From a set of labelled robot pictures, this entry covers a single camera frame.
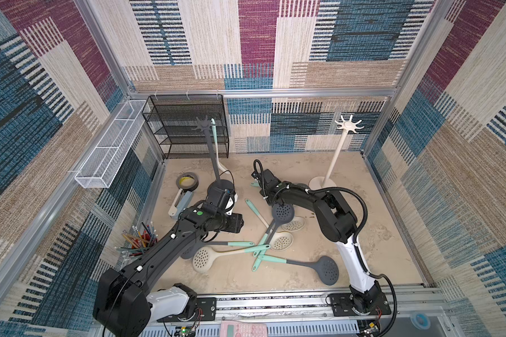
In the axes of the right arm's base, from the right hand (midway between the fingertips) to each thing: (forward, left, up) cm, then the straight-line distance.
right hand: (277, 185), depth 105 cm
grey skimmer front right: (-40, -15, +2) cm, 43 cm away
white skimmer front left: (-35, +31, +2) cm, 47 cm away
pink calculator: (-57, +18, 0) cm, 60 cm away
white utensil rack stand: (-1, -23, +3) cm, 24 cm away
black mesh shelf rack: (+28, +52, +21) cm, 63 cm away
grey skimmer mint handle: (-17, -1, +1) cm, 17 cm away
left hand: (-25, +17, +11) cm, 32 cm away
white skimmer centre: (-28, 0, -1) cm, 28 cm away
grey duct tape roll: (+4, +45, 0) cm, 45 cm away
